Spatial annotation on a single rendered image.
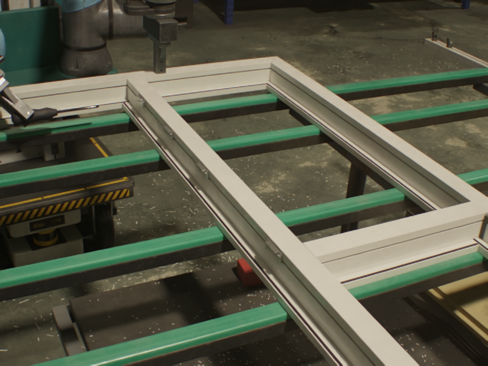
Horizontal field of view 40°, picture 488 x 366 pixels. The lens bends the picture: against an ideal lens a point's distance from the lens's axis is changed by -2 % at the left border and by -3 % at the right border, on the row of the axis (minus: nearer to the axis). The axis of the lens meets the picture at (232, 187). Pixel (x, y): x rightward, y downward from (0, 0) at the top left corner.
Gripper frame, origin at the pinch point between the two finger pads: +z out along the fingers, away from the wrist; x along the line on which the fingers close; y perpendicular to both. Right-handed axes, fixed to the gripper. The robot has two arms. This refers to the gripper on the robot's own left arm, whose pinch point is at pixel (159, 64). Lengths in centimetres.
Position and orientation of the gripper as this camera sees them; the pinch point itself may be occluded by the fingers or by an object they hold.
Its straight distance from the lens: 179.7
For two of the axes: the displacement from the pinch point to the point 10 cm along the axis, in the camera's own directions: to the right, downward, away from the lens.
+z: -0.5, 8.7, 4.9
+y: 9.0, -1.7, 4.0
